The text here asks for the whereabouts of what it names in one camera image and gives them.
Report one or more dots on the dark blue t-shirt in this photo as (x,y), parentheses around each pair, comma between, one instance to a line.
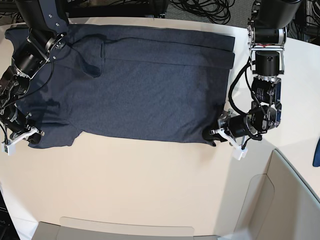
(144,83)

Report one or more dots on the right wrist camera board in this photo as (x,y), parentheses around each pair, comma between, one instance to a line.
(9,148)

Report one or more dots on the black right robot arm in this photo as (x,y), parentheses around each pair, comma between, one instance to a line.
(47,22)

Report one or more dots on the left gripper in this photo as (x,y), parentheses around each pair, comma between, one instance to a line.
(230,127)

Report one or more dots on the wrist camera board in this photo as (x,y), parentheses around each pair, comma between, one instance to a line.
(9,148)
(238,153)

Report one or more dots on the black device lower left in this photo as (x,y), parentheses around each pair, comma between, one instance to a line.
(7,229)

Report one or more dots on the grey cardboard box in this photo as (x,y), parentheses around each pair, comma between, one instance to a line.
(279,205)

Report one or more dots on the blue cloth at right edge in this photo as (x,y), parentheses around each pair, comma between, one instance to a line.
(316,157)

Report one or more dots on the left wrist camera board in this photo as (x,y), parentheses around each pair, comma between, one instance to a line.
(238,153)

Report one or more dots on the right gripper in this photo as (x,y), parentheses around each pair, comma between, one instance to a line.
(21,127)

